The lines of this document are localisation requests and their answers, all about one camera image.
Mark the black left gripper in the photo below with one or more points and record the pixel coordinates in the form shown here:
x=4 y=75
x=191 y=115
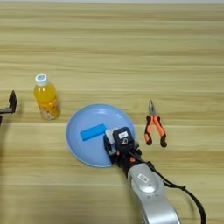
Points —
x=5 y=110

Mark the orange juice bottle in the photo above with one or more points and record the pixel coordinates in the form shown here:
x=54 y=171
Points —
x=46 y=99

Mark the light blue round plate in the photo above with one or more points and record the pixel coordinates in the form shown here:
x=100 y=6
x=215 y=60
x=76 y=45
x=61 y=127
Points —
x=90 y=119

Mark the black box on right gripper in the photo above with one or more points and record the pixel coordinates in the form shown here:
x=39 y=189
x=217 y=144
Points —
x=123 y=136

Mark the blue rectangular block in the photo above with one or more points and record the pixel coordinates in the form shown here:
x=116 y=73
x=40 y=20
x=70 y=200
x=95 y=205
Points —
x=92 y=131

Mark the orange black needle-nose pliers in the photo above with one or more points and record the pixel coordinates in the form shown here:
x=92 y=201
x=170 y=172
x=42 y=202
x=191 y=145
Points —
x=159 y=125

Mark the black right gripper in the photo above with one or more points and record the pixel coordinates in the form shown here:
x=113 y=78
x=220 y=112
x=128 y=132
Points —
x=126 y=159

